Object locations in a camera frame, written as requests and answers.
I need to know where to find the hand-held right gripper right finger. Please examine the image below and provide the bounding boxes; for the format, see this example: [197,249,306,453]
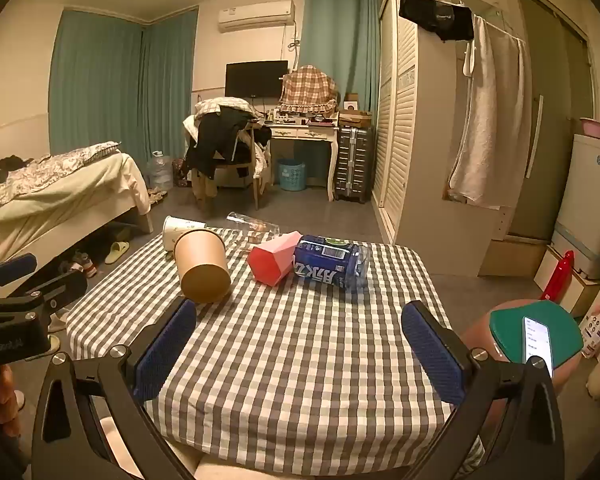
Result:
[401,301,566,480]

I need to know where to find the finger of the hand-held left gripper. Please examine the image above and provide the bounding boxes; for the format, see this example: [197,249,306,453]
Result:
[25,271,89,312]
[0,253,38,301]

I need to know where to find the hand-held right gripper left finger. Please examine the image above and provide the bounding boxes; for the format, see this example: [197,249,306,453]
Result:
[32,296,198,480]

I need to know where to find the brown paper cup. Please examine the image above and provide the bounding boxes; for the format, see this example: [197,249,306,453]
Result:
[173,228,232,304]

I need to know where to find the white paper cup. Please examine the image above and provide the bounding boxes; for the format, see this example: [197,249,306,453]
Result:
[161,215,207,252]

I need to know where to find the pink faceted cup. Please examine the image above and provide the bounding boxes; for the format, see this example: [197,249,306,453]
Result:
[247,231,303,287]

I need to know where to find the clear glass cup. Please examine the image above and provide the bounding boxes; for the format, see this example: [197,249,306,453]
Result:
[226,211,282,243]

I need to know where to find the person's left hand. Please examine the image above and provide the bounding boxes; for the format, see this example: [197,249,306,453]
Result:
[0,362,27,425]

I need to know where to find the sneakers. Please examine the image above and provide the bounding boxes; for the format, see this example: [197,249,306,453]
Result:
[69,252,99,279]

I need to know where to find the light green slipper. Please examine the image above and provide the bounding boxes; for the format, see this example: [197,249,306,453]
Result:
[104,241,131,265]

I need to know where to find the green top stool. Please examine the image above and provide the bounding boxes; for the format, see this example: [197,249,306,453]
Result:
[459,298,585,392]

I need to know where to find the bed with floral bedding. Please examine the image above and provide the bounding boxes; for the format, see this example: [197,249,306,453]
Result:
[0,141,154,267]

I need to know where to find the dark cloth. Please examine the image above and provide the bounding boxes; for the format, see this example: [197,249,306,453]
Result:
[0,155,34,181]

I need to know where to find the smartphone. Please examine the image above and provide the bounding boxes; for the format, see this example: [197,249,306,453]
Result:
[522,316,555,379]

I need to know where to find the grey checked tablecloth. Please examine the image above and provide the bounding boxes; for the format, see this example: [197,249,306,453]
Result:
[66,227,487,480]

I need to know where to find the blue label plastic bottle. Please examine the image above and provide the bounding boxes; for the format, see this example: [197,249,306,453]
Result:
[292,235,370,292]

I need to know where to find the red bottle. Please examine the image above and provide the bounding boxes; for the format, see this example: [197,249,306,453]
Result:
[542,250,576,304]

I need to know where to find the large water jug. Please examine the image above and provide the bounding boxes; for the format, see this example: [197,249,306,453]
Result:
[146,151,175,192]

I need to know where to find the white storage box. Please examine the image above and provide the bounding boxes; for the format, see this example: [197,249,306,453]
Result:
[532,246,600,317]

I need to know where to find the printed package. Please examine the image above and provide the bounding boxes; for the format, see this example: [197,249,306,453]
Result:
[581,305,600,359]

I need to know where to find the wooden chair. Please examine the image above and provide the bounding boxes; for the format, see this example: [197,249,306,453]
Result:
[190,122,272,211]

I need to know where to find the teal curtain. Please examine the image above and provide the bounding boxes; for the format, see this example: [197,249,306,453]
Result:
[47,8,146,162]
[141,7,200,162]
[298,0,385,128]

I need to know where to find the dark ribbed suitcase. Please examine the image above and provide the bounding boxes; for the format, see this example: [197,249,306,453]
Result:
[334,125,374,205]

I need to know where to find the black clothes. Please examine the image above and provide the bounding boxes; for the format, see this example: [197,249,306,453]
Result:
[184,109,262,182]

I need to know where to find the white fridge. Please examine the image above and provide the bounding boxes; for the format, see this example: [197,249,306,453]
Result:
[550,133,600,282]

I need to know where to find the blue laundry basket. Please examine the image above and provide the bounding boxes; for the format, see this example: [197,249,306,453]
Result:
[278,159,307,192]

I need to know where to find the white louvred wardrobe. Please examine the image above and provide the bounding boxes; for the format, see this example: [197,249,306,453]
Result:
[372,0,523,257]

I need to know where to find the checked pillow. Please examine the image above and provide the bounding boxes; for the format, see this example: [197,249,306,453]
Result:
[195,97,257,117]

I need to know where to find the white hanging towel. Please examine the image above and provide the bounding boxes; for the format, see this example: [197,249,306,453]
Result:
[447,14,529,209]

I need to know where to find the flat cardboard box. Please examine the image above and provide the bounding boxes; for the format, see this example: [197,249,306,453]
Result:
[338,111,374,130]

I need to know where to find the white desk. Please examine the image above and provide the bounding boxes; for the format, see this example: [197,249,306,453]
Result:
[266,121,340,202]

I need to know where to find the black monitor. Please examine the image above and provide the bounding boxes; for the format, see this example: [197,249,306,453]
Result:
[225,60,289,98]

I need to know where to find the plaid blanket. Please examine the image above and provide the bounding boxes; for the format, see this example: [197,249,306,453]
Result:
[278,65,340,114]

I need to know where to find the white air conditioner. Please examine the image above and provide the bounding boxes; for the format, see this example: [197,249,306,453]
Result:
[217,0,296,34]

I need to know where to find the black hanging cloth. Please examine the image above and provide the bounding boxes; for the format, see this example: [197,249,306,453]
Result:
[399,0,475,42]

